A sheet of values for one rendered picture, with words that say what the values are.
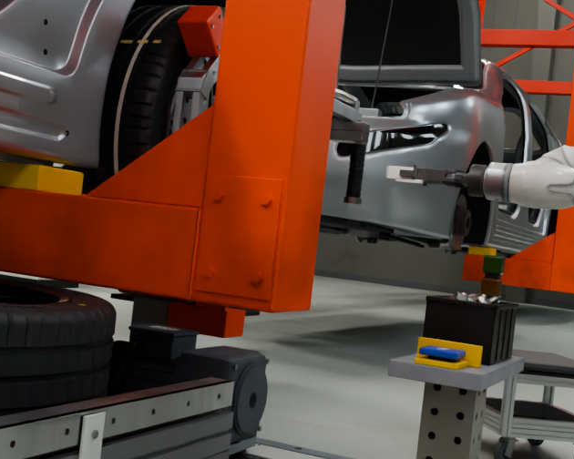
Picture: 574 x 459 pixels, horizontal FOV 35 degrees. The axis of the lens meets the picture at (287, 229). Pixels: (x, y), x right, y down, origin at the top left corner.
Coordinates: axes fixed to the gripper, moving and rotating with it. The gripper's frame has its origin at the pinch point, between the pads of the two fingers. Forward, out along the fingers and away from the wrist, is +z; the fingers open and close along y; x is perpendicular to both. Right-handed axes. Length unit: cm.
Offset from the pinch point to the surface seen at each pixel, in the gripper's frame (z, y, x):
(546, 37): 122, 875, 250
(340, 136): 16.2, -2.5, 7.9
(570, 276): 0, 345, -21
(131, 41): 51, -44, 20
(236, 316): 31, -17, -38
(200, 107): 32, -43, 7
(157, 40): 45, -44, 21
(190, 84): 35, -44, 12
